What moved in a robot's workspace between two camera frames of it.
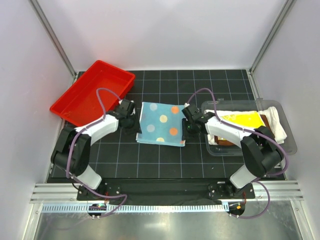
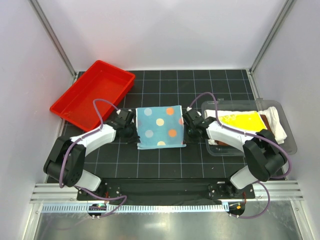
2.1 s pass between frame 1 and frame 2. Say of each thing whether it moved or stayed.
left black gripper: moved
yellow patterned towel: stayed
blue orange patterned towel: moved
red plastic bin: stayed
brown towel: stayed
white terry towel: stayed
